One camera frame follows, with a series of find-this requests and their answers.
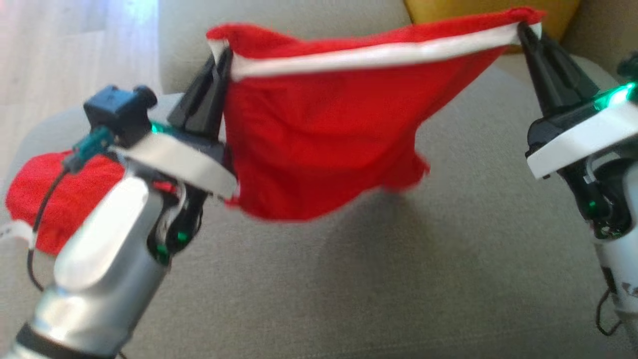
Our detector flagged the grey partition panel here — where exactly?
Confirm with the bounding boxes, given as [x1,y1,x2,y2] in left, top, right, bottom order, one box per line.
[563,0,638,75]

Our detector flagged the red shorts with white waistband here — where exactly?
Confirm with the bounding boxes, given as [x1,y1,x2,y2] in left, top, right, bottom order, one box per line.
[207,6,545,222]

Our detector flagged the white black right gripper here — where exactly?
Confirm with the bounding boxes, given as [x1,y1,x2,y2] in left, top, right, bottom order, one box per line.
[517,22,638,240]

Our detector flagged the large yellow sofa back cushion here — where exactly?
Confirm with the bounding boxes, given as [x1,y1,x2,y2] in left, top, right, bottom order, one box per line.
[404,0,581,54]

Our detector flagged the grey sofa seat cushion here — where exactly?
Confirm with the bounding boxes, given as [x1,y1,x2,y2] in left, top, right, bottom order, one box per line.
[159,0,414,94]

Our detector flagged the black cable with teal plug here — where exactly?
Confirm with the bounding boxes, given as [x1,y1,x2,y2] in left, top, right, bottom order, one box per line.
[27,127,113,291]

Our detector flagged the red white basketball jersey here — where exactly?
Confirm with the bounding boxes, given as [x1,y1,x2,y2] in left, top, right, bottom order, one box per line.
[0,152,125,256]

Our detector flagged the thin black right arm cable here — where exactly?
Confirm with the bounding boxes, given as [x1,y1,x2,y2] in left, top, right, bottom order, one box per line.
[596,289,624,336]

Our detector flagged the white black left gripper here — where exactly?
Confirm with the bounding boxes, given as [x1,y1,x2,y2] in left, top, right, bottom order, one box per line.
[110,47,239,265]

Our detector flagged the large grey sofa chaise seat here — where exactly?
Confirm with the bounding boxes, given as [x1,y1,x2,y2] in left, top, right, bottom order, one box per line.
[0,52,638,359]

